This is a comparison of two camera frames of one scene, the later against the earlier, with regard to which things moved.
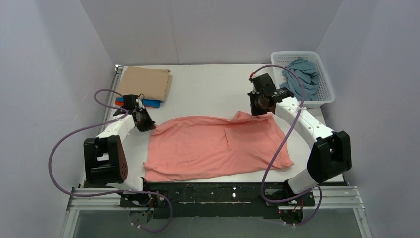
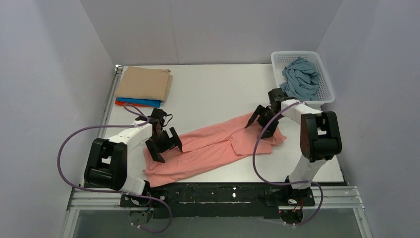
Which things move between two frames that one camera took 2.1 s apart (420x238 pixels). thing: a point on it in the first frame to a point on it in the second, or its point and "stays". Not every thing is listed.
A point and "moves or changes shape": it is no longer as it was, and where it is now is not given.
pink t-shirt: x=186 y=148 moves or changes shape
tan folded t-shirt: x=150 y=83 stays
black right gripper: x=257 y=107 to x=263 y=118
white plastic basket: x=326 y=94 stays
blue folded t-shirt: x=145 y=102 stays
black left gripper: x=146 y=122 to x=162 y=141
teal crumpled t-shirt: x=308 y=76 stays
